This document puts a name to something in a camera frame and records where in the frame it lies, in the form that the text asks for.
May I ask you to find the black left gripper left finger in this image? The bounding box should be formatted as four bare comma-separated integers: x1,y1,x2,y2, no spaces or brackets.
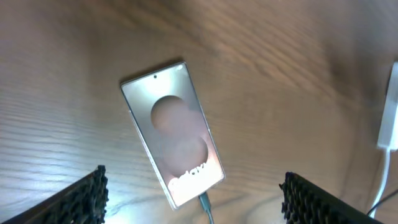
3,165,109,224

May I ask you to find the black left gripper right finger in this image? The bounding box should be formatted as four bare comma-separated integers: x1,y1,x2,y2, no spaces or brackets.
279,172,382,224

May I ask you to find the black USB charging cable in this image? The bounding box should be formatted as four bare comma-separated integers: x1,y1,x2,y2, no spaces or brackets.
198,192,215,224

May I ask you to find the white power strip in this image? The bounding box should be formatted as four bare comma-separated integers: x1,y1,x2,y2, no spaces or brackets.
377,62,397,151

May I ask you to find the white power strip cord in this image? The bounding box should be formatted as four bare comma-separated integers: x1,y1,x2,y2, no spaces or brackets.
368,148,391,218

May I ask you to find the black right camera cable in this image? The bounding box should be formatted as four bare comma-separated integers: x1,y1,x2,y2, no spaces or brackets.
366,188,398,217

